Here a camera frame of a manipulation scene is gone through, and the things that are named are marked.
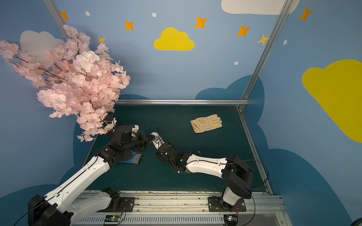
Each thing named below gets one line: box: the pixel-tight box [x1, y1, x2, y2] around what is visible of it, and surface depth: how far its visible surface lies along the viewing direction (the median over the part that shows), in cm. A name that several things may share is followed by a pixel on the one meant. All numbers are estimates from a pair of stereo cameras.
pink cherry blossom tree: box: [0, 24, 132, 143], surface depth 65 cm
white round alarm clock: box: [149, 131, 165, 150], surface depth 72 cm
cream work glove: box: [189, 113, 223, 134], surface depth 113 cm
